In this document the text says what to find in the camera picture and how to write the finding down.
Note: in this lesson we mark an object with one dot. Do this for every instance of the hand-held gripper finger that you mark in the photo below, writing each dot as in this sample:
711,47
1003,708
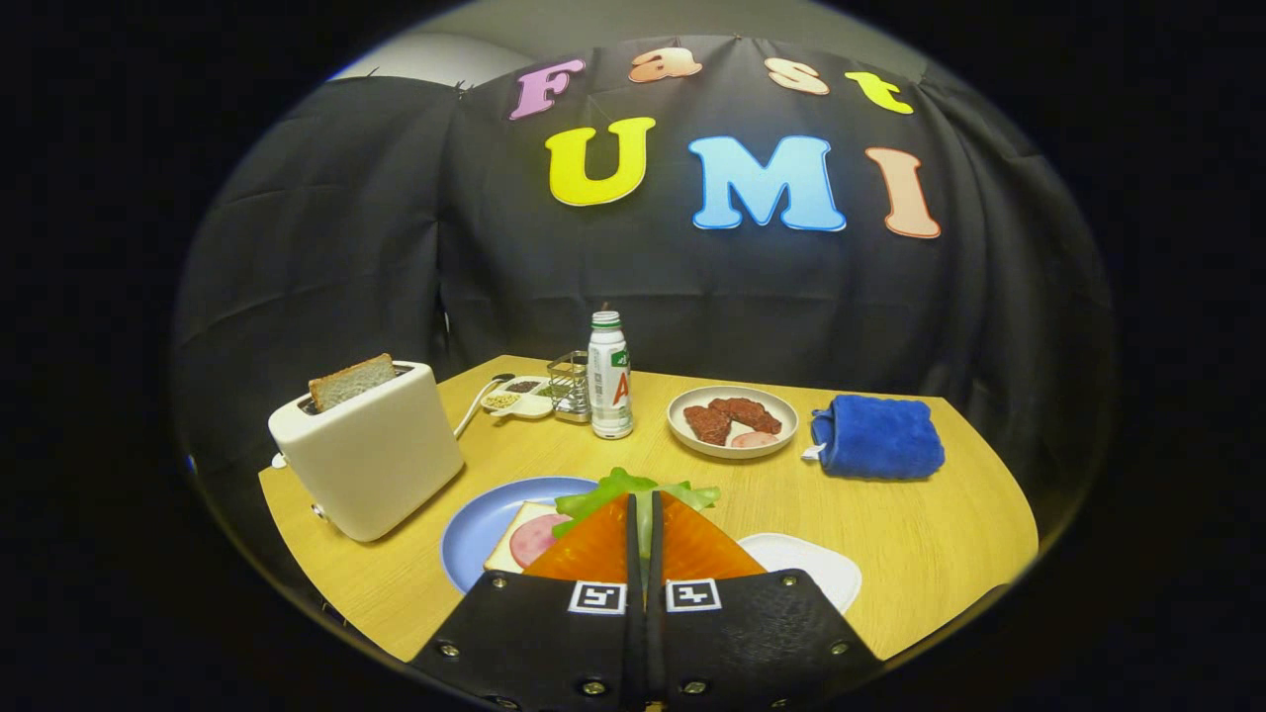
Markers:
634,593
656,593

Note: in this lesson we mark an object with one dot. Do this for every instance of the green lettuce leaf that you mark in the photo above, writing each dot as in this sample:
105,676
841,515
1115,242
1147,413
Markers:
613,489

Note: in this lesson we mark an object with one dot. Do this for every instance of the toasted bread slice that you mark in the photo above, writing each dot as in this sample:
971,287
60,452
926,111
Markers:
351,381

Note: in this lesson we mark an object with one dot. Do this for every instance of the round pink ham slice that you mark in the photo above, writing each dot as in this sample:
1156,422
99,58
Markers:
532,539

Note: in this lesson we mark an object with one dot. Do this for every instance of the bread slice under ham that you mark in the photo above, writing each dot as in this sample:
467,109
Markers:
501,549

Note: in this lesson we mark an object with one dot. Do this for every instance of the beige round plate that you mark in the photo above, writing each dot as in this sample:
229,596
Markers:
692,445

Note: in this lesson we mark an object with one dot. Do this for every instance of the white square plate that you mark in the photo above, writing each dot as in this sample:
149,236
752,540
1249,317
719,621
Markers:
811,569

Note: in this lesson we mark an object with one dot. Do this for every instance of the blue plate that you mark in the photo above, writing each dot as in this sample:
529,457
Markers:
475,534

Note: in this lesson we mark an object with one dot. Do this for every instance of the brown meat patty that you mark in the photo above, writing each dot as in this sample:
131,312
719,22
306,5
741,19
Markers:
706,424
750,413

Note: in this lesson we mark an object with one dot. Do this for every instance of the small pink ham slice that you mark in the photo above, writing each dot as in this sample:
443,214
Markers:
755,440

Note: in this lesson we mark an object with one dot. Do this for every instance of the white drink bottle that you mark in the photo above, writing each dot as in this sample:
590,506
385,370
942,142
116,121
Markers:
609,386

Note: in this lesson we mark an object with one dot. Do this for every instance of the white sectioned condiment dish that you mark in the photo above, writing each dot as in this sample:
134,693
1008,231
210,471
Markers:
514,400

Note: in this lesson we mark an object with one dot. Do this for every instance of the folded blue towel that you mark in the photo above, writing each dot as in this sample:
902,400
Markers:
880,440

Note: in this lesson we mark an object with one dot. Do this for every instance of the white toaster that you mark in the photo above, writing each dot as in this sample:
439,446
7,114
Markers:
376,455

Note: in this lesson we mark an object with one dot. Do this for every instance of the black backdrop cloth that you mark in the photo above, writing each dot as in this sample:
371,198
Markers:
396,247

